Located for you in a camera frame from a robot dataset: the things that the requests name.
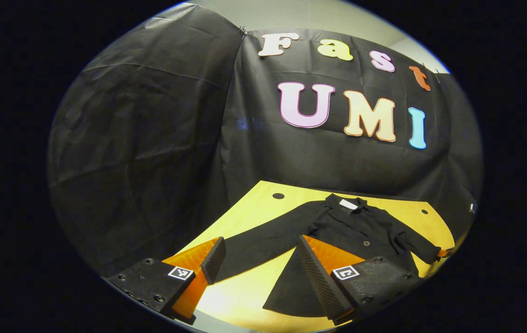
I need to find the black backdrop cloth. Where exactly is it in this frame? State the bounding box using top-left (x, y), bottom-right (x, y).
top-left (47, 2), bottom-right (484, 278)

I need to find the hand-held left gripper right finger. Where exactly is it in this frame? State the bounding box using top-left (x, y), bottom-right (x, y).
top-left (297, 234), bottom-right (427, 326)

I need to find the black button coat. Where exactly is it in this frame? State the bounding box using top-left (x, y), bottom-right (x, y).
top-left (214, 193), bottom-right (442, 320)

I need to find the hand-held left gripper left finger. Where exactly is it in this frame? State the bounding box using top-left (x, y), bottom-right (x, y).
top-left (105, 236), bottom-right (226, 324)

